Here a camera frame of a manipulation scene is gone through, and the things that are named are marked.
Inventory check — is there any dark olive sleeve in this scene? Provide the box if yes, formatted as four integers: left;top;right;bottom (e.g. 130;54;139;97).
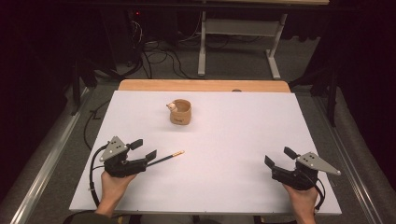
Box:
62;210;123;224

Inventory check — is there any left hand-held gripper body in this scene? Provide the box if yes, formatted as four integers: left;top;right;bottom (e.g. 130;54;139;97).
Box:
98;135;149;179

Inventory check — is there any dark computer case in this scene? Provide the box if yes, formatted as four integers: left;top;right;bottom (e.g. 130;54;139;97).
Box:
101;8;146;71

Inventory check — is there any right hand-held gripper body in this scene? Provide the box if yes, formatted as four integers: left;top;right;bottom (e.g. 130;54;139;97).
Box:
271;151;342;191

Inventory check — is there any wooden pen holder with figurine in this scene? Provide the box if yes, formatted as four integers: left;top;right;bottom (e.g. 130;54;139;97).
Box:
165;98;192;126

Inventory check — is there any tangle of black floor cables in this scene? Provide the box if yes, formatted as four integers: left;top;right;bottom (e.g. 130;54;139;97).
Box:
124;18;200;80

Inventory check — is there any left hand-held gripper cable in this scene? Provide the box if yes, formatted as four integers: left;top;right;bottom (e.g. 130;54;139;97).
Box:
89;144;108;209

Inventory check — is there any black metal stand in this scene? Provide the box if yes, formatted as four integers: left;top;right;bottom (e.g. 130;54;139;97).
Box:
69;59;99;117
288;59;340;128

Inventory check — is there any white table board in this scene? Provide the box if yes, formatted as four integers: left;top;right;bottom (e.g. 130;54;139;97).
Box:
68;90;343;217

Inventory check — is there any person's right hand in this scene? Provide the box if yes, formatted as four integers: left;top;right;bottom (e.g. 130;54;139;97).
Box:
281;183;320;217

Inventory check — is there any white frame desk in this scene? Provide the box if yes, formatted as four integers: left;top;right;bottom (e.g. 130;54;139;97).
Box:
197;0;331;80

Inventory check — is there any black floor cable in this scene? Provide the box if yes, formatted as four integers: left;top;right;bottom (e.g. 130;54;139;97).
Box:
82;99;112;151

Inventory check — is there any wooden table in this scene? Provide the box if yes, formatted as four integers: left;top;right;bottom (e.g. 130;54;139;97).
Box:
118;78;291;93

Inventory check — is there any aluminium floor rail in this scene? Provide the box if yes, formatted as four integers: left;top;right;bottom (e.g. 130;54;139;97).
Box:
311;92;396;224
0;87;94;224

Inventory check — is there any black pencil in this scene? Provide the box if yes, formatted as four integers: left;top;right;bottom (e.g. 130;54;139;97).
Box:
146;150;186;168

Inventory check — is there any hand-held gripper cable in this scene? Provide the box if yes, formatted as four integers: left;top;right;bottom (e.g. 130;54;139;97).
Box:
89;144;108;209
306;174;327;213

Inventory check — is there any right hand-held gripper cable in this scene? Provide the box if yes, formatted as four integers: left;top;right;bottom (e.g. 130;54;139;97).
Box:
306;174;327;213

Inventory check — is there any person's left hand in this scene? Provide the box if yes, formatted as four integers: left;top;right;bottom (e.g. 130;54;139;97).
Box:
98;170;138;209

